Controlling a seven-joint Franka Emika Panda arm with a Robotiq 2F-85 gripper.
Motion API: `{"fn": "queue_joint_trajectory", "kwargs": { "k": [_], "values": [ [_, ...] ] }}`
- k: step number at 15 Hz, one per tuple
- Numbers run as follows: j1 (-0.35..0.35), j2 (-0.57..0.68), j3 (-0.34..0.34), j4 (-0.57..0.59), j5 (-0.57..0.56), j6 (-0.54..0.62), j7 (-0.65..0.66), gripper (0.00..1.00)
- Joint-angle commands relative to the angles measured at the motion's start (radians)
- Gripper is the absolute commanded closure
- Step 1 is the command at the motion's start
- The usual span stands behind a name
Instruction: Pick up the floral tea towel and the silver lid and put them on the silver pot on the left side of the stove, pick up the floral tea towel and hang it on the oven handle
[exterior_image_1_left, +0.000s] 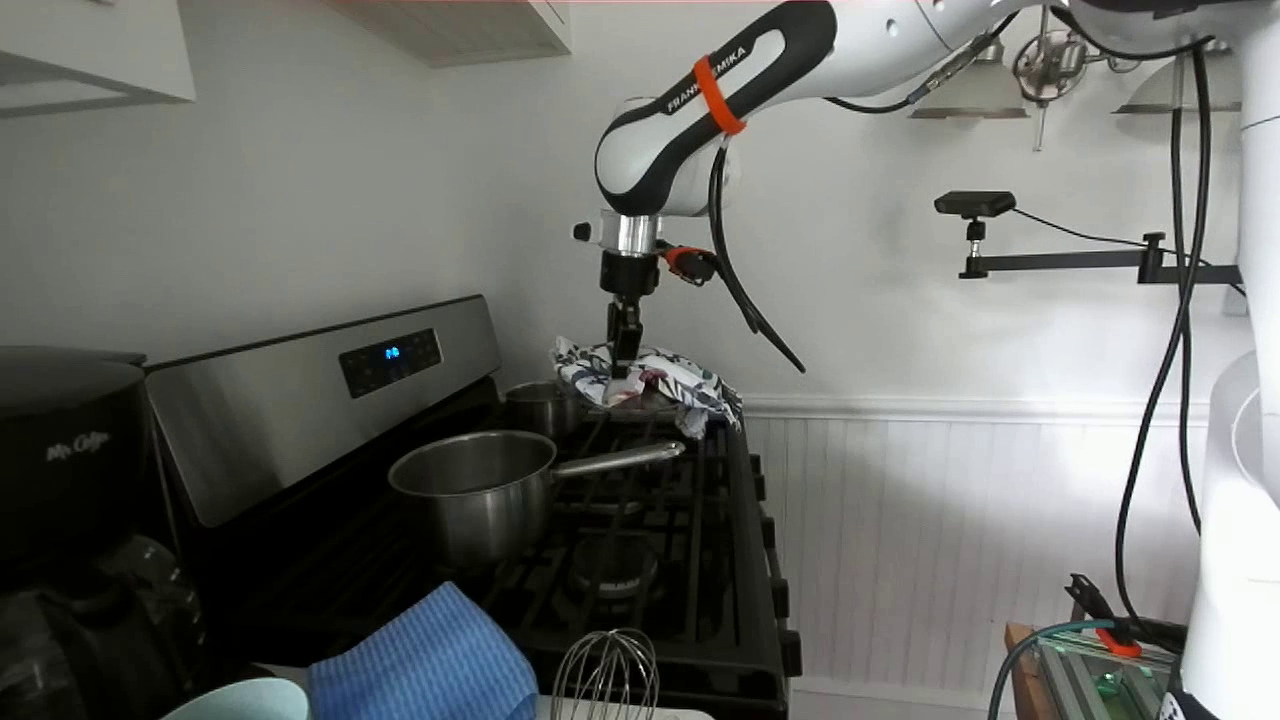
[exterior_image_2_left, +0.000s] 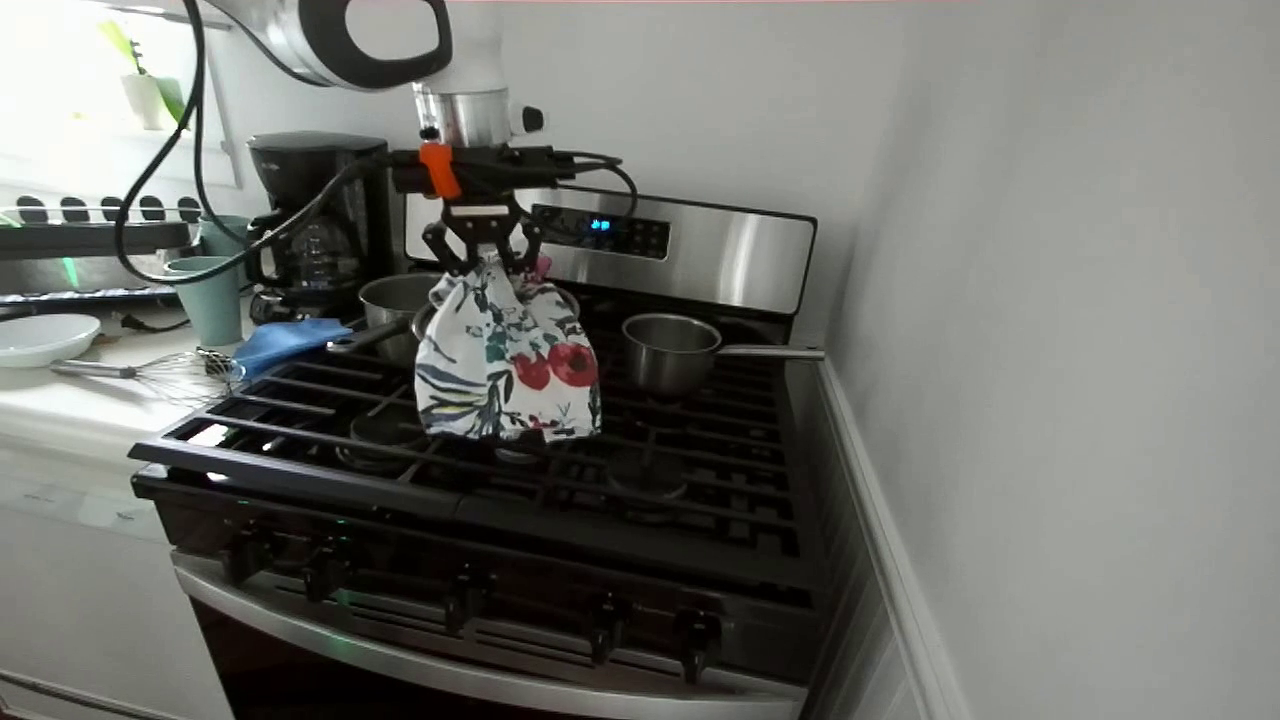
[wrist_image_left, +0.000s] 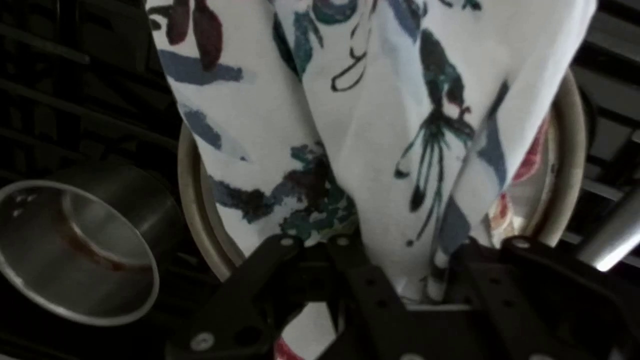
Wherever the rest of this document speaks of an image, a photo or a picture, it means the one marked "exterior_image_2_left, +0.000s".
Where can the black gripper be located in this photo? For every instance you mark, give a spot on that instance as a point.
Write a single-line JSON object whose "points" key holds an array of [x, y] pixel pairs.
{"points": [[479, 217]]}

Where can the floral tea towel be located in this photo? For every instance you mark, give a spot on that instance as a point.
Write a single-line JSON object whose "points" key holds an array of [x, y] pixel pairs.
{"points": [[502, 361]]}

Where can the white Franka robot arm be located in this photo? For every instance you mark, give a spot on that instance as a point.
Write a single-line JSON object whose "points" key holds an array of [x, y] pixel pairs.
{"points": [[334, 40]]}

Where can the black steel gas stove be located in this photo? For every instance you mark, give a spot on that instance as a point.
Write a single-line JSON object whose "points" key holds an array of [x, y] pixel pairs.
{"points": [[535, 504]]}

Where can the black stove knob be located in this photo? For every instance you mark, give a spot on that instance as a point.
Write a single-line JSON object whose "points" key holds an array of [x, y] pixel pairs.
{"points": [[605, 621], [324, 574], [246, 549], [467, 602], [697, 643]]}

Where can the black coffee maker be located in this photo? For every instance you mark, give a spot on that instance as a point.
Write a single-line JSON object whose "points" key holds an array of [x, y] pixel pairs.
{"points": [[315, 225]]}

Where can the small silver saucepan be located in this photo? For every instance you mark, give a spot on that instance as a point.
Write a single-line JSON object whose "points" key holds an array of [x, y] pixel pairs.
{"points": [[665, 352]]}

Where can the blue cloth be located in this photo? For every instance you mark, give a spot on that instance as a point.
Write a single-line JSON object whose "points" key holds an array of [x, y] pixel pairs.
{"points": [[280, 348]]}

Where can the teal mug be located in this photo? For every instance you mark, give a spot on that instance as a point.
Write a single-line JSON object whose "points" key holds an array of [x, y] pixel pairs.
{"points": [[208, 302], [229, 232]]}

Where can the green window plant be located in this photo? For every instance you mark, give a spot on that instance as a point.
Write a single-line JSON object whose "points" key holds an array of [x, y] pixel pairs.
{"points": [[149, 83]]}

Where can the metal spoon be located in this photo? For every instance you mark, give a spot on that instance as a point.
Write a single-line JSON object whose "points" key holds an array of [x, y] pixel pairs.
{"points": [[114, 366]]}

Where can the metal countertop appliance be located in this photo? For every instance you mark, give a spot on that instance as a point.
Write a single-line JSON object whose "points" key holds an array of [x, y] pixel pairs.
{"points": [[82, 247]]}

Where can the white plate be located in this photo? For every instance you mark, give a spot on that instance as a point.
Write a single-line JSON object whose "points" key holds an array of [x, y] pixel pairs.
{"points": [[42, 343]]}

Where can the black wrist camera orange mount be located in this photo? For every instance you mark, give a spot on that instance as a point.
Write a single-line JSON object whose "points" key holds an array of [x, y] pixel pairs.
{"points": [[494, 168]]}

